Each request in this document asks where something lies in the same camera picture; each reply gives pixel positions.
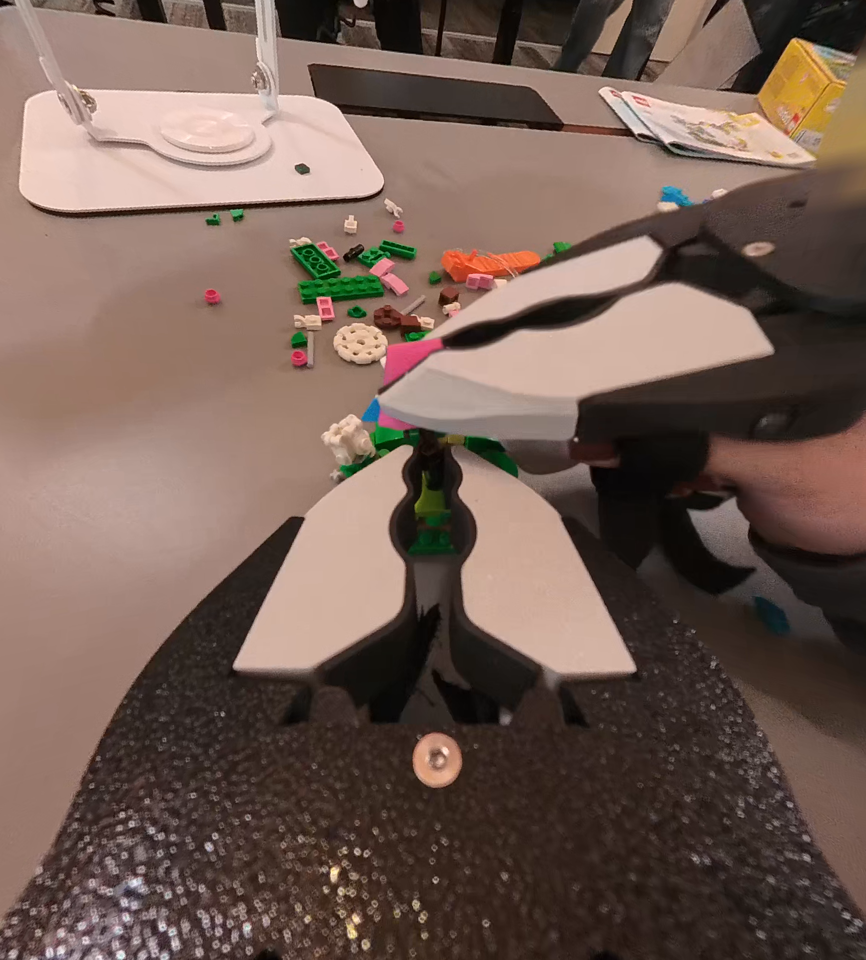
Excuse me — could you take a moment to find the person's right hand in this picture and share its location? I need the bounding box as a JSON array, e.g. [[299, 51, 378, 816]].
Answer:
[[569, 393, 866, 558]]

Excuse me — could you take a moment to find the black rectangular table panel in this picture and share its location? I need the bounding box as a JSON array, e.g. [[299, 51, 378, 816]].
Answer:
[[307, 63, 565, 132]]

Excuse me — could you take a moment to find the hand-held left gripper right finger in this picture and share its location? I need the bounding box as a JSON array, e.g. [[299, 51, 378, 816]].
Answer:
[[448, 448, 639, 706]]

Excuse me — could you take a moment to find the pile of green pink lego pieces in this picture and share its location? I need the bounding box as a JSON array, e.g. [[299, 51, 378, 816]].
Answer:
[[286, 196, 575, 370]]

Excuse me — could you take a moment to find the lego instruction booklet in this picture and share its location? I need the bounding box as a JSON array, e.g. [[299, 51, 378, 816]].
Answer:
[[599, 86, 818, 168]]

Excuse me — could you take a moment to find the pink and blue lego piece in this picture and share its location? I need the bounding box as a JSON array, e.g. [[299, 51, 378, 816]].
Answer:
[[361, 339, 446, 434]]

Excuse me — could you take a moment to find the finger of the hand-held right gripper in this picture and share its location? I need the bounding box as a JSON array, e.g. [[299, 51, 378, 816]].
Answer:
[[377, 282, 776, 442], [439, 232, 668, 352]]

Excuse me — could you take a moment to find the pile of blue yellow lego pieces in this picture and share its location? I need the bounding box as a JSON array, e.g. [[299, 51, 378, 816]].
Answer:
[[656, 183, 730, 213]]

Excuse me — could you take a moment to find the yellow lego box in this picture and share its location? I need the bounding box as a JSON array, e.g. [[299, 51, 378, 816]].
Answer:
[[757, 37, 859, 156]]

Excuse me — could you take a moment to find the lime green lego stem assembly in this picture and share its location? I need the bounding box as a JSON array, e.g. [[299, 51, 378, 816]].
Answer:
[[320, 414, 471, 558]]

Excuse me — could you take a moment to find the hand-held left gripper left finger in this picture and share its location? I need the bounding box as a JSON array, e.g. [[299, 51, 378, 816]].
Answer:
[[232, 444, 419, 706]]

